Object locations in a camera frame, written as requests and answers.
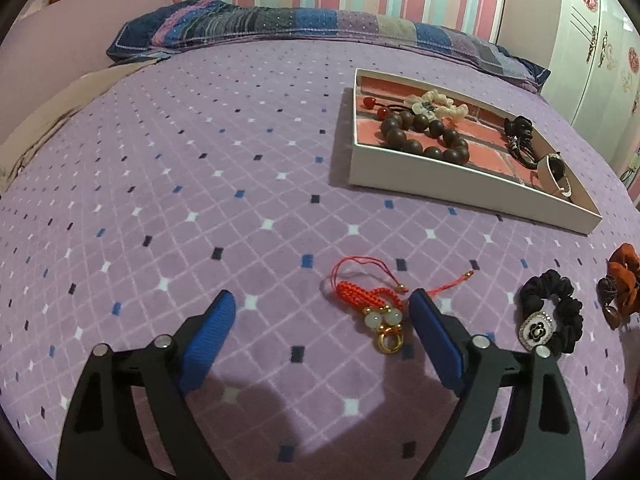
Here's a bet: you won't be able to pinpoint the brown wooden bead bracelet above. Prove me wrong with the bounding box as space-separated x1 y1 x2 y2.
378 111 471 165

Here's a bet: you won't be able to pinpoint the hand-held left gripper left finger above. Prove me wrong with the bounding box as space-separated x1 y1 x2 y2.
56 289 237 480

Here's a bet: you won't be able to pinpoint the black claw hair clip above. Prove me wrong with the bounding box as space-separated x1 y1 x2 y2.
502 115 537 142

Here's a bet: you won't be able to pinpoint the cream flower scrunchie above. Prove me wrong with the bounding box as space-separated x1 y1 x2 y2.
404 88 471 122

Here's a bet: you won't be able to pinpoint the white tray with brick lining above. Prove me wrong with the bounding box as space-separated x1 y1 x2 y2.
347 68 604 235

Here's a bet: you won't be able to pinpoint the patchwork pillow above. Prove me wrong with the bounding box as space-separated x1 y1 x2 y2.
105 0 551 95

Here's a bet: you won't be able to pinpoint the red cord jade bead charm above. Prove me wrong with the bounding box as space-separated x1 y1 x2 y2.
321 256 476 355

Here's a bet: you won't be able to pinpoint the orange scrunchie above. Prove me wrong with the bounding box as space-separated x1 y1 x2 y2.
604 242 640 317

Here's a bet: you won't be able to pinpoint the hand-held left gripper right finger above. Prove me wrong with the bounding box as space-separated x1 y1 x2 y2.
407 288 587 480

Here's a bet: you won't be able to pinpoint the black scrunchie with flower charm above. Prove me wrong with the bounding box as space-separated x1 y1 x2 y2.
517 269 585 357

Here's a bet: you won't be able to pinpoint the brown hair clip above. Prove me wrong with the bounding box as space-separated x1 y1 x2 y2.
597 277 624 331

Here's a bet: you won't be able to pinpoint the beige blanket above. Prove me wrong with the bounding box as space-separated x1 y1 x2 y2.
0 57 162 192

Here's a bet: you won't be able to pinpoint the black hair tie red beads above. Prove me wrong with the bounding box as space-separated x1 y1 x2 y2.
362 96 407 120

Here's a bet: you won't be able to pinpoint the purple diamond pattern bedsheet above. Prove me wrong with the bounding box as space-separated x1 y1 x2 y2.
0 34 640 480

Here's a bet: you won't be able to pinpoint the white decorated wardrobe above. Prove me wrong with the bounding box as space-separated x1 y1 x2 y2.
540 0 640 183

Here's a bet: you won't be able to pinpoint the wristwatch with white strap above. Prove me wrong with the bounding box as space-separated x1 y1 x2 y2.
536 152 577 202

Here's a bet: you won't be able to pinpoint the pink pillow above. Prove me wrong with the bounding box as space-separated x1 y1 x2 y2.
0 0 174 128

